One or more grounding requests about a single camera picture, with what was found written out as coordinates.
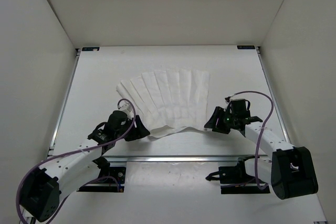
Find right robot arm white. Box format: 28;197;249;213
204;99;318;200

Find white pleated skirt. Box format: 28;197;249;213
116;69;210;138

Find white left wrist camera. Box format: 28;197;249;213
118;103;134;119

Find left blue corner label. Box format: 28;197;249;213
81;47;100;51

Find right blue corner label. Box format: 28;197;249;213
237;45;255;50

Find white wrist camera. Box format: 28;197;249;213
225;95;234;110
118;103;134;119

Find aluminium table front rail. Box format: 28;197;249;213
47;155;297;164

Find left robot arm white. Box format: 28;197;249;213
16;110;150;222

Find blue corner label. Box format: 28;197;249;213
237;45;255;50
81;47;100;51

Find aluminium right side rail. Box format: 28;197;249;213
256;46;291;144

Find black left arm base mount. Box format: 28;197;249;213
78;162;127;193

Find aluminium left side rail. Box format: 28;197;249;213
47;48;81;157

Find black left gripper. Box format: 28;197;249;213
116;113;151;141

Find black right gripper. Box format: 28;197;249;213
204;107;237;134

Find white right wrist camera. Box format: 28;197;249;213
225;95;234;110

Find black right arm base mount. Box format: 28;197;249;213
205;156;270;195

